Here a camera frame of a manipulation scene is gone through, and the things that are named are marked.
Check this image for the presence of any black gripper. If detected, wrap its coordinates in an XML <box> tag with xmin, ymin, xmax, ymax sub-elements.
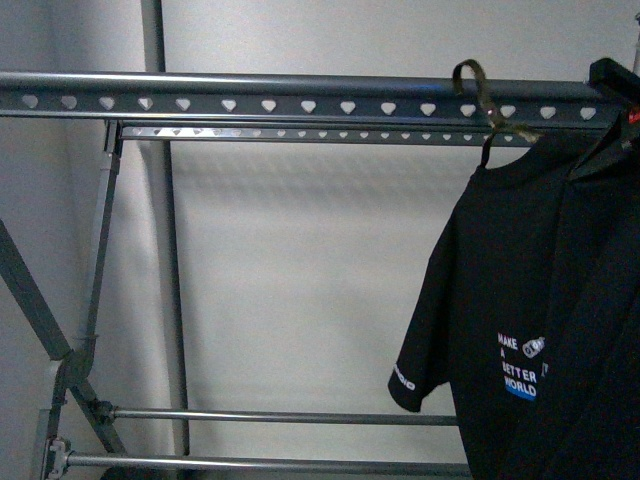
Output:
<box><xmin>588</xmin><ymin>58</ymin><xmax>640</xmax><ymax>106</ymax></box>

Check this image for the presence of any olive clothes hanger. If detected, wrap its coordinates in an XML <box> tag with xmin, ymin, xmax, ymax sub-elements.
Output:
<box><xmin>452</xmin><ymin>59</ymin><xmax>542</xmax><ymax>168</ymax></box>

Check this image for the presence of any black printed t-shirt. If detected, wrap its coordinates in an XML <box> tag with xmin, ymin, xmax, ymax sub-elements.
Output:
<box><xmin>388</xmin><ymin>134</ymin><xmax>639</xmax><ymax>479</ymax></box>

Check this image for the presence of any grey metal clothes rack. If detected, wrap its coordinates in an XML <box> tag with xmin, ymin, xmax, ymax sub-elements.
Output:
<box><xmin>0</xmin><ymin>0</ymin><xmax>640</xmax><ymax>480</ymax></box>

